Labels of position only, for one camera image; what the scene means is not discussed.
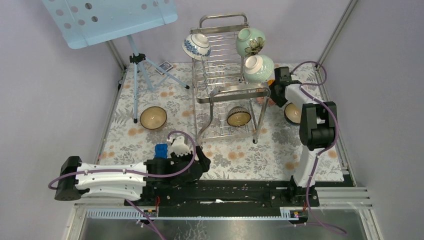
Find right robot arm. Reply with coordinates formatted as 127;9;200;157
270;67;339;206

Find brown speckled bowl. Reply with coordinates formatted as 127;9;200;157
139;106;168;131

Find light blue music stand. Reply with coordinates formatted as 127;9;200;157
41;0;191;124

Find small card on table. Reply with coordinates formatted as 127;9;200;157
155;61;174;76

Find blue white zigzag bowl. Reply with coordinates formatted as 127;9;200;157
256;88;276;106

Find teal blue bowl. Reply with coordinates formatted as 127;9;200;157
284;103;301;125

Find green celadon bowl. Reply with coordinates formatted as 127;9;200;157
243;54;274;84
235;27;266;58

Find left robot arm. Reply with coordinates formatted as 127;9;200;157
48;146;211;206

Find white blue floral bowl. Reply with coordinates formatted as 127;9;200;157
181;33;211;61

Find dark patterned bowl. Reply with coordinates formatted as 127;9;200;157
226;106;252;127

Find steel two-tier dish rack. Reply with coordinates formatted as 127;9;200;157
190;12;269;144

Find blue sponge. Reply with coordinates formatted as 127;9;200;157
154;143;168;159

